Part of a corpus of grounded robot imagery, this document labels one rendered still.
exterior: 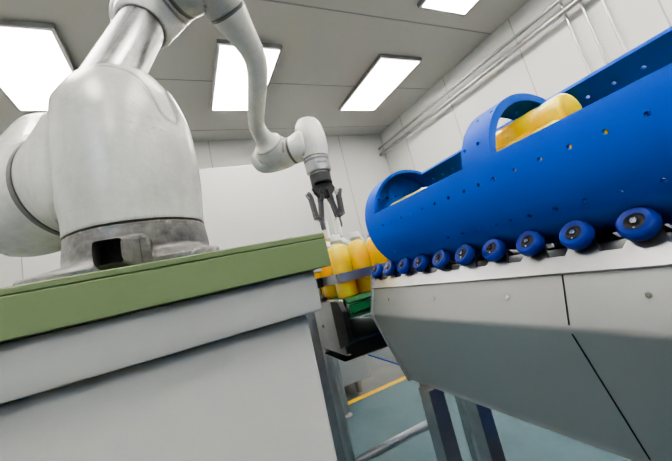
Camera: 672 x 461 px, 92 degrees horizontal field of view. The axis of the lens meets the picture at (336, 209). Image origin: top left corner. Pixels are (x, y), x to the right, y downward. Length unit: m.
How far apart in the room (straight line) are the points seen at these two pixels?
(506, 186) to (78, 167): 0.58
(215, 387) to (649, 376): 0.51
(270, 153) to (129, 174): 0.81
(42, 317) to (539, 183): 0.58
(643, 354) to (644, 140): 0.26
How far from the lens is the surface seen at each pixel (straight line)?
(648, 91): 0.50
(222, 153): 5.55
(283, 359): 0.34
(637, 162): 0.52
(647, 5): 4.27
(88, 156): 0.44
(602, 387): 0.65
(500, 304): 0.67
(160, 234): 0.41
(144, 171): 0.42
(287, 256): 0.32
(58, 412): 0.34
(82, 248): 0.42
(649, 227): 0.54
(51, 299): 0.32
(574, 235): 0.58
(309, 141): 1.15
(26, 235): 0.58
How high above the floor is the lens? 0.99
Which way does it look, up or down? 10 degrees up
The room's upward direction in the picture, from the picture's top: 14 degrees counter-clockwise
